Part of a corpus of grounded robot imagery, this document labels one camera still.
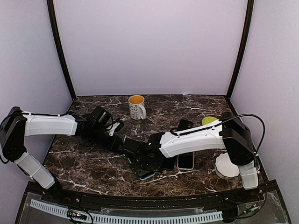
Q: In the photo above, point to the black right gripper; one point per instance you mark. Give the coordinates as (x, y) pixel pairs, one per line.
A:
(139, 171)

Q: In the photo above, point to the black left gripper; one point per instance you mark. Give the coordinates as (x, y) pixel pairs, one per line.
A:
(113, 145)

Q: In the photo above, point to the purple-edged black smartphone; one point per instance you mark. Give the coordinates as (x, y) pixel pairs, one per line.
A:
(168, 164)

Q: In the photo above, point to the pink phone case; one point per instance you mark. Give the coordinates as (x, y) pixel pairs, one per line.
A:
(185, 162)

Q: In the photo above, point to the black phone case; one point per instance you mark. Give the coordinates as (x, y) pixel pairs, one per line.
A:
(184, 125)

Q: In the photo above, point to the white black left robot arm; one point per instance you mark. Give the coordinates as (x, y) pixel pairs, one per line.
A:
(19, 124)

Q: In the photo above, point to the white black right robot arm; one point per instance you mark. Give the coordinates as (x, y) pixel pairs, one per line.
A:
(228, 133)

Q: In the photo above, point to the white floral mug yellow inside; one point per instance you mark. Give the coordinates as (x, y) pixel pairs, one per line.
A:
(137, 108)

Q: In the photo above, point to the lime green bowl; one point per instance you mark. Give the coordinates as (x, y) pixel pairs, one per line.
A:
(208, 119)

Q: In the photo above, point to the white scalloped dish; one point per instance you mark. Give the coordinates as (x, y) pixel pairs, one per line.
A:
(224, 168)

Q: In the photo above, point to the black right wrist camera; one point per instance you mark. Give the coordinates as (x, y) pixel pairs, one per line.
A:
(133, 148)

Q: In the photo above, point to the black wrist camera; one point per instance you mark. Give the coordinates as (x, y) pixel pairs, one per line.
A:
(103, 120)
(133, 148)

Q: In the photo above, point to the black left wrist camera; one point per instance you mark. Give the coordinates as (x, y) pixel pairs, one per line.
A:
(103, 120)

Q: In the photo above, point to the black front table rail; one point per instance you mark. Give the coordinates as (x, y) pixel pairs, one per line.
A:
(163, 193)

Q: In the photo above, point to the white slotted cable duct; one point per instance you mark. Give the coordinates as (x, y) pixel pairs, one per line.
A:
(122, 216)

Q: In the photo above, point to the black left corner post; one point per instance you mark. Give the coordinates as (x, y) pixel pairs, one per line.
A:
(59, 48)

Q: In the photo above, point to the black corner post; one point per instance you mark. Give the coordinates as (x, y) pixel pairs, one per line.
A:
(242, 47)
(59, 48)

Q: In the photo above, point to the black right corner post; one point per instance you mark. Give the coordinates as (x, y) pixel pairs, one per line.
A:
(242, 47)

